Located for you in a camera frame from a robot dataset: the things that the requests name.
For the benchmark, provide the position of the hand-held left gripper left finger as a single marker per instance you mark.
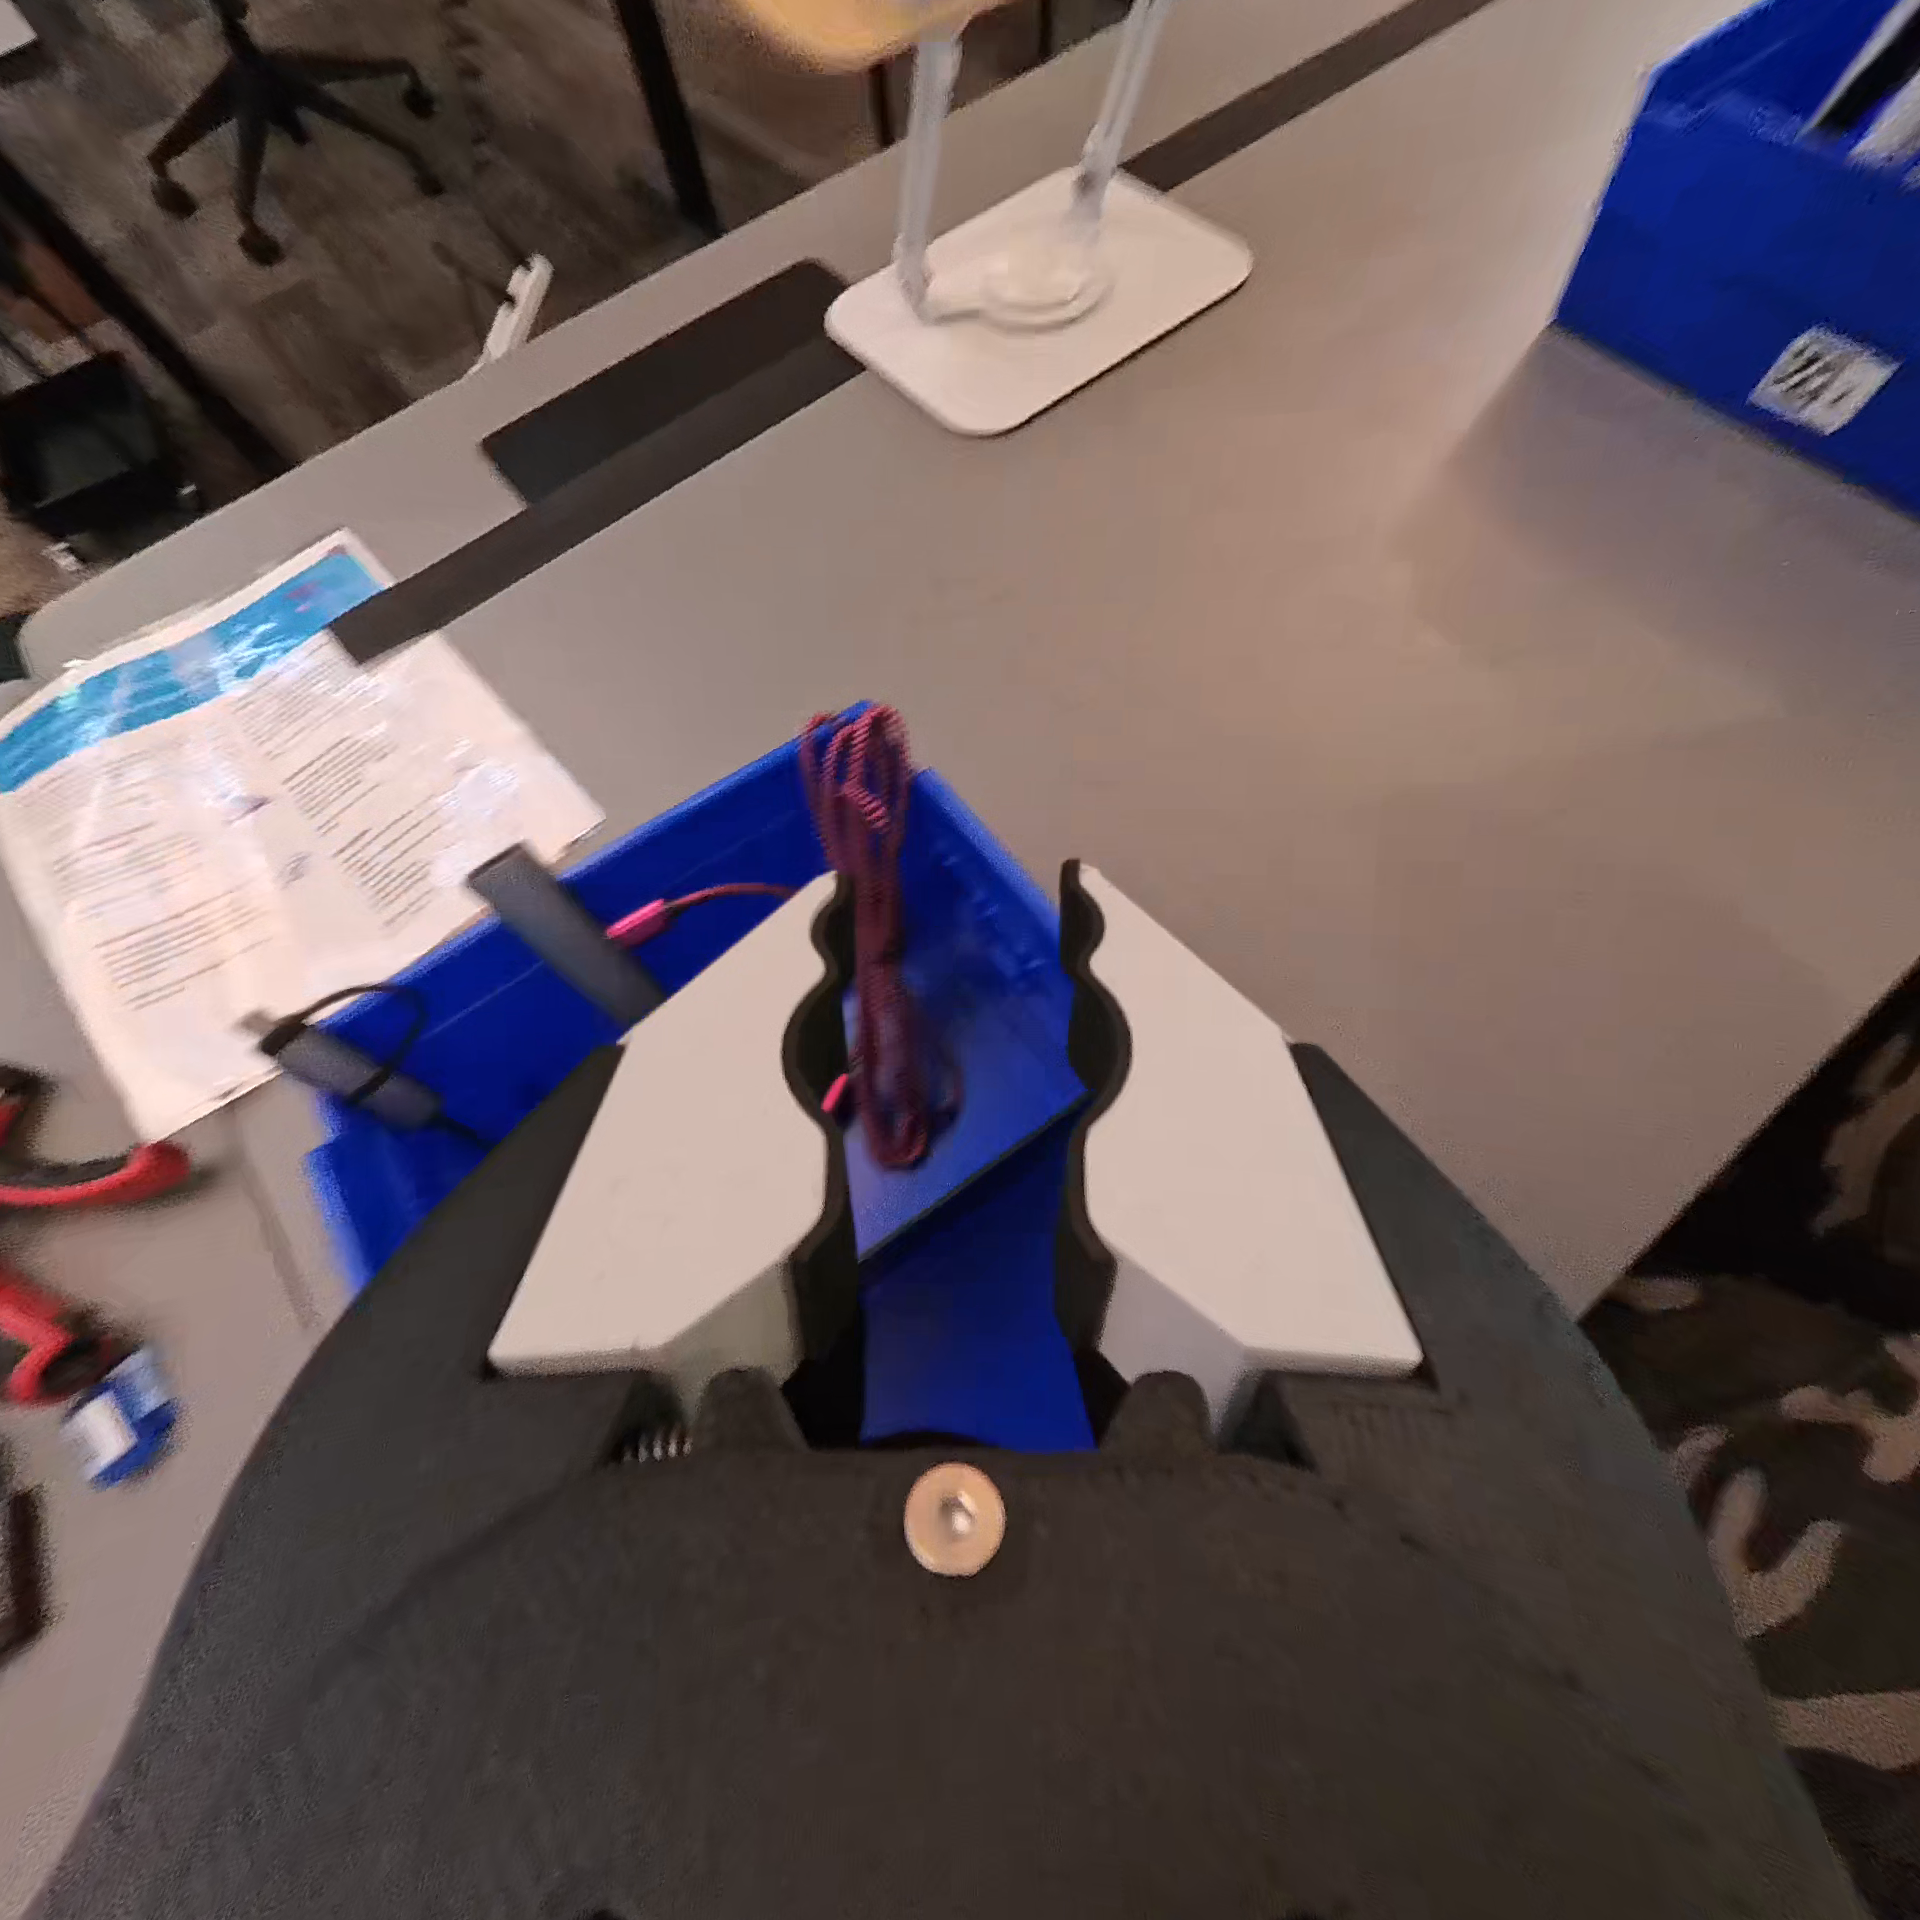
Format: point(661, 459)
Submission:
point(676, 1200)

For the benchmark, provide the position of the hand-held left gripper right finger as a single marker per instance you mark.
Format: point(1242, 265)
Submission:
point(1244, 1200)

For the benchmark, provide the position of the grey usb hub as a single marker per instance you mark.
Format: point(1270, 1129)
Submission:
point(540, 914)

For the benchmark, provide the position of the blue bin with black divider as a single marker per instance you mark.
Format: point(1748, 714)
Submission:
point(722, 839)

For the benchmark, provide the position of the blue bin with marker label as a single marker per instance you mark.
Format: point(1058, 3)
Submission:
point(1694, 241)

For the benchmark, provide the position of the white printed paper sheet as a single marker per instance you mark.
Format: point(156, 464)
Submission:
point(225, 901)

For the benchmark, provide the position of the red and black tool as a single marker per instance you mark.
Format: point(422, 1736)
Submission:
point(45, 1335)
point(106, 1177)

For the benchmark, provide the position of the small blue white box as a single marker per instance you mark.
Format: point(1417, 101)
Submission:
point(129, 1418)

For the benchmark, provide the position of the blue and white leaflet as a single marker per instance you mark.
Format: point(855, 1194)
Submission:
point(225, 645)

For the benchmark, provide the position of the white base acrylic leg stand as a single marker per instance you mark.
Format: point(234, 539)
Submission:
point(1020, 359)

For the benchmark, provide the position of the black office chair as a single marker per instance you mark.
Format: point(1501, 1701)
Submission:
point(255, 90)

